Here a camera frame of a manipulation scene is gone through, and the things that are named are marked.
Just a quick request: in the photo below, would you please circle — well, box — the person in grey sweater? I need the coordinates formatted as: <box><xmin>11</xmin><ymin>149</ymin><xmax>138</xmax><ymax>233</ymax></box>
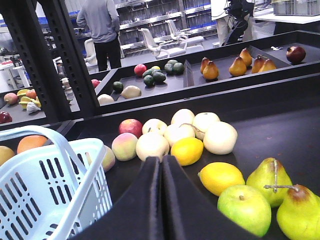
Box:
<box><xmin>76</xmin><ymin>0</ymin><xmax>122</xmax><ymax>72</ymax></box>

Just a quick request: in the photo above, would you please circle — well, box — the orange with navel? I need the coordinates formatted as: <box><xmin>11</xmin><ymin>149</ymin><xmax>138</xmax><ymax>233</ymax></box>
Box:
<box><xmin>17</xmin><ymin>135</ymin><xmax>48</xmax><ymax>154</ymax></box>

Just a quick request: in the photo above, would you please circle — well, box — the peach left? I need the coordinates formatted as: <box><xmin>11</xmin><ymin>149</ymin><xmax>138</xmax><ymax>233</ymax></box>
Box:
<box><xmin>102</xmin><ymin>145</ymin><xmax>116</xmax><ymax>172</ymax></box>

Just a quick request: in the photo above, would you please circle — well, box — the green pear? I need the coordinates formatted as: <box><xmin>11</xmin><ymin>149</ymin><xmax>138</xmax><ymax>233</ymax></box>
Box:
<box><xmin>246</xmin><ymin>157</ymin><xmax>292</xmax><ymax>208</ymax></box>

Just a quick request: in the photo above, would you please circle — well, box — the peach right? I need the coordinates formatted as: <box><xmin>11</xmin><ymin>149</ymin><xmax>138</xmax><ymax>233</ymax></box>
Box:
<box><xmin>111</xmin><ymin>132</ymin><xmax>138</xmax><ymax>162</ymax></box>

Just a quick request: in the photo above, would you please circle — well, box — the yellow lemon near white pears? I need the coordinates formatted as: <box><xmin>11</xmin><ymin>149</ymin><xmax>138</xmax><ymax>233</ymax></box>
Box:
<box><xmin>170</xmin><ymin>137</ymin><xmax>204</xmax><ymax>166</ymax></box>

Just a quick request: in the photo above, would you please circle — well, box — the red apple by peaches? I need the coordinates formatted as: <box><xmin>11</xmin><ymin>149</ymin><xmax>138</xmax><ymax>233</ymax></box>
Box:
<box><xmin>118</xmin><ymin>118</ymin><xmax>143</xmax><ymax>138</ymax></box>

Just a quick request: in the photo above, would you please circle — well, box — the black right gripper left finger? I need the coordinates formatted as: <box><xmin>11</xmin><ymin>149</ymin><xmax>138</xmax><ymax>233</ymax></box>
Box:
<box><xmin>72</xmin><ymin>157</ymin><xmax>160</xmax><ymax>240</ymax></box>

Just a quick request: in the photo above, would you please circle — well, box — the green apple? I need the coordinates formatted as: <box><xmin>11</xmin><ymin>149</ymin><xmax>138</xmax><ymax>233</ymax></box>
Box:
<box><xmin>217</xmin><ymin>185</ymin><xmax>272</xmax><ymax>238</ymax></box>

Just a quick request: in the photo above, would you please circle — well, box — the peach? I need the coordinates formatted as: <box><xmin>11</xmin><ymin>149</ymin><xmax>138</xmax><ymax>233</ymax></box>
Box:
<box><xmin>111</xmin><ymin>132</ymin><xmax>138</xmax><ymax>162</ymax></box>
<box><xmin>102</xmin><ymin>145</ymin><xmax>116</xmax><ymax>172</ymax></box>

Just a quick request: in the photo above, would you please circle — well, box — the yellow lemon middle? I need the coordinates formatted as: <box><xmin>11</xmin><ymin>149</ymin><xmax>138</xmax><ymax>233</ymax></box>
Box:
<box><xmin>198</xmin><ymin>162</ymin><xmax>245</xmax><ymax>197</ymax></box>

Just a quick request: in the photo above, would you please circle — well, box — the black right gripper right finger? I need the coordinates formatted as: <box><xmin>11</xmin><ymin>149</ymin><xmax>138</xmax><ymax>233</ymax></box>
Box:
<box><xmin>162</xmin><ymin>155</ymin><xmax>259</xmax><ymax>240</ymax></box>

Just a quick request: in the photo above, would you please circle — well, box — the black wooden produce stand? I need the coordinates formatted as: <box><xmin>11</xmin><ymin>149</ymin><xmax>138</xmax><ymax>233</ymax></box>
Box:
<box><xmin>0</xmin><ymin>29</ymin><xmax>320</xmax><ymax>240</ymax></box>

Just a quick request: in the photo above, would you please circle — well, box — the light blue plastic basket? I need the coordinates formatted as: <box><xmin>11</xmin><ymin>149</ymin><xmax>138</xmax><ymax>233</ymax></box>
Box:
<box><xmin>0</xmin><ymin>125</ymin><xmax>113</xmax><ymax>240</ymax></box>

